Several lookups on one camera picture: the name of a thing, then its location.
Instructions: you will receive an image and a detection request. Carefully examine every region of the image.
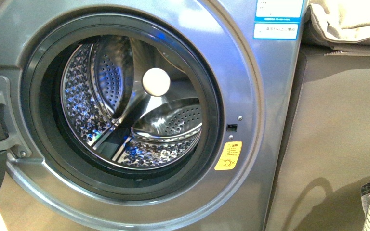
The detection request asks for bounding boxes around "orange warning sticker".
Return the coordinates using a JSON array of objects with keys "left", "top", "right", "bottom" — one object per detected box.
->
[{"left": 214, "top": 141, "right": 243, "bottom": 171}]

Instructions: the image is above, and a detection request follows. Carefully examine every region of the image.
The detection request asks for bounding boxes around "grey front-load washing machine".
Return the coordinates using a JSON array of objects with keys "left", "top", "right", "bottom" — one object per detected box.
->
[{"left": 0, "top": 0, "right": 308, "bottom": 231}]

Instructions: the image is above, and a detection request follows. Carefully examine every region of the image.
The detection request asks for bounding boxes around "white paper tag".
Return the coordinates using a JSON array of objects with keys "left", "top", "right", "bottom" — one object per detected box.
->
[{"left": 361, "top": 182, "right": 370, "bottom": 214}]

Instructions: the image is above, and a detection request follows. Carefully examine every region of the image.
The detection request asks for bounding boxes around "steel washing drum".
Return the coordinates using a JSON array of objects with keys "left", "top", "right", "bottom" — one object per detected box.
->
[{"left": 60, "top": 35, "right": 202, "bottom": 171}]

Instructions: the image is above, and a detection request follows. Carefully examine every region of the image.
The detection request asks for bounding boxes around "grey brown cabinet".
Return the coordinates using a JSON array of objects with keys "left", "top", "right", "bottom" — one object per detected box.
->
[{"left": 265, "top": 45, "right": 370, "bottom": 231}]

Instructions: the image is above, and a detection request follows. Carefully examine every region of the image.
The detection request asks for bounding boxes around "beige folded cloth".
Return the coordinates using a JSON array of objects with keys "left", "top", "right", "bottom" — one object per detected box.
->
[{"left": 302, "top": 0, "right": 370, "bottom": 55}]

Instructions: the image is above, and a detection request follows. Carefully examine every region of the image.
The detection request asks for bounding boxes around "white blue energy label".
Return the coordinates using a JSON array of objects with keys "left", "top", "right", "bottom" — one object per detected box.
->
[{"left": 253, "top": 0, "right": 305, "bottom": 40}]

